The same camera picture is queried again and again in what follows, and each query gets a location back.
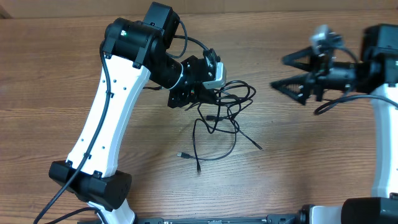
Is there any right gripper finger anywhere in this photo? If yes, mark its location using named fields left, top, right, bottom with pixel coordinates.
left=270, top=73, right=314, bottom=105
left=281, top=47, right=315, bottom=72

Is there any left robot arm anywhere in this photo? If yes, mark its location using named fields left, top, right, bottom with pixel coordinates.
left=49, top=2, right=226, bottom=223

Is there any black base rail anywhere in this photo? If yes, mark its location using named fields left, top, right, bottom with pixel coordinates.
left=77, top=213, right=354, bottom=224

